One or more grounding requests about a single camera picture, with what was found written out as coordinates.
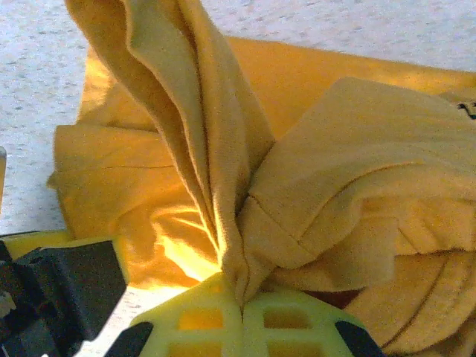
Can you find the black-yellow right gripper right finger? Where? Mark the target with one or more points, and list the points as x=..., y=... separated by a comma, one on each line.
x=327, y=318

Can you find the finger of the black-yellow left gripper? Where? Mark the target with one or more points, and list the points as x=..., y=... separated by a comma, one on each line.
x=82, y=279

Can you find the black-yellow right gripper left finger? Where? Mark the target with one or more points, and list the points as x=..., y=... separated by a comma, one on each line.
x=160, y=321

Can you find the yellow t-shirt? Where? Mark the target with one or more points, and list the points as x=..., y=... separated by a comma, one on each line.
x=334, y=167

